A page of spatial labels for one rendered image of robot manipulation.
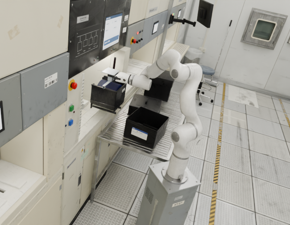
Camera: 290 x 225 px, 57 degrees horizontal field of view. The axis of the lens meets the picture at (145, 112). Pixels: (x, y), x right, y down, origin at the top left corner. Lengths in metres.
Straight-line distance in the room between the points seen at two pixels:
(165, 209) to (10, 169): 1.02
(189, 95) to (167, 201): 0.73
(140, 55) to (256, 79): 3.38
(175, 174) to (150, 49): 2.11
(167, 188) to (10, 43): 1.27
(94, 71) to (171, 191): 1.15
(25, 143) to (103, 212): 1.23
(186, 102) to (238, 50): 4.61
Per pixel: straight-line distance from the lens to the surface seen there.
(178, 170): 1.86
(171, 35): 5.07
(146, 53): 3.64
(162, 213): 1.98
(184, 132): 1.66
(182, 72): 1.58
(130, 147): 2.11
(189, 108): 1.66
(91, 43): 1.66
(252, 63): 6.27
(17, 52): 1.14
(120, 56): 2.16
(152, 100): 2.66
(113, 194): 2.77
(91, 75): 2.33
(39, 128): 1.51
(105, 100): 2.04
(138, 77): 1.97
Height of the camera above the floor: 2.02
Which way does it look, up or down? 29 degrees down
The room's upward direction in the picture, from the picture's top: 12 degrees clockwise
